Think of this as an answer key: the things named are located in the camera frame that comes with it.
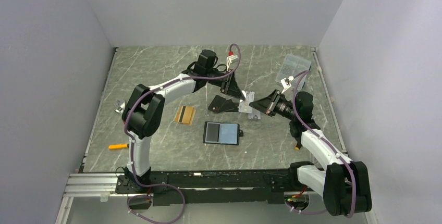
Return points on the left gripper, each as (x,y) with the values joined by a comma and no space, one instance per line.
(231,87)

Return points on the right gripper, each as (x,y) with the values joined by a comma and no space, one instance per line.
(267,105)

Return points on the single silver card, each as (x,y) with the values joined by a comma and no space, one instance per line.
(244,104)

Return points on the black card stack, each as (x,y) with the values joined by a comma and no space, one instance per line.
(220,104)

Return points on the single black card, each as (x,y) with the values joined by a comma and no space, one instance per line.
(212,132)

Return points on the black leather card holder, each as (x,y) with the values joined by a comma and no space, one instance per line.
(230,133)

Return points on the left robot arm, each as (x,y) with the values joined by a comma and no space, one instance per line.
(143,112)

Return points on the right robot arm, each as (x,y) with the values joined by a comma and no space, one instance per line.
(342,183)

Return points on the silver card stack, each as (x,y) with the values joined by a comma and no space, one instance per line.
(254,115)

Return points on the gold card stack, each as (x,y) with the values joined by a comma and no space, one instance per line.
(185,115)

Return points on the clear plastic screw box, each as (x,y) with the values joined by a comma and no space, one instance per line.
(292,65)

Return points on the black yellow screwdriver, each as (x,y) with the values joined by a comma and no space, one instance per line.
(298,146)

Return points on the small metal clip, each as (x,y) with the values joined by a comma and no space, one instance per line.
(119,106)

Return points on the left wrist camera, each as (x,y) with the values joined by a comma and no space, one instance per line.
(232,61)

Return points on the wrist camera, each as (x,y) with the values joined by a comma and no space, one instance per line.
(286,83)
(232,61)

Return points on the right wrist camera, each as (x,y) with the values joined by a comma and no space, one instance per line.
(286,83)

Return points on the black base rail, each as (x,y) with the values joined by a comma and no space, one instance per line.
(175,195)

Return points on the aluminium frame rail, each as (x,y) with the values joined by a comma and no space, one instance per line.
(89,184)

